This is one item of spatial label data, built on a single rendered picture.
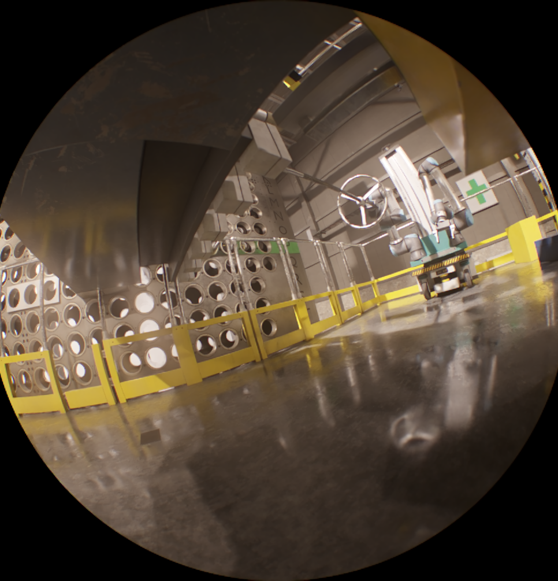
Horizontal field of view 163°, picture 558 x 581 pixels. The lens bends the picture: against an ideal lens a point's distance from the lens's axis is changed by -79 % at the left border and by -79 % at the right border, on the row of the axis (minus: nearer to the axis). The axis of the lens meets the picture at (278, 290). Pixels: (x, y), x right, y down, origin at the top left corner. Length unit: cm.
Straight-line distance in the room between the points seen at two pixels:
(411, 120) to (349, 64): 926
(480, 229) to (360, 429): 766
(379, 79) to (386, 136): 915
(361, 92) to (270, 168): 26
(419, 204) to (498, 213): 593
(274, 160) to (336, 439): 62
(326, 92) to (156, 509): 80
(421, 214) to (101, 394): 315
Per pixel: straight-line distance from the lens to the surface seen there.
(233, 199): 53
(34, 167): 55
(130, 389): 134
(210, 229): 67
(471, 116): 29
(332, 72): 39
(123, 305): 280
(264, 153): 43
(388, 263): 813
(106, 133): 33
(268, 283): 268
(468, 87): 25
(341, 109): 38
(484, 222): 795
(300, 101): 39
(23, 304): 268
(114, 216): 65
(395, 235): 217
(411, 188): 253
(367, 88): 38
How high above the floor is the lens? 31
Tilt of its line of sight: 7 degrees up
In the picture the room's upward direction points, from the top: 15 degrees counter-clockwise
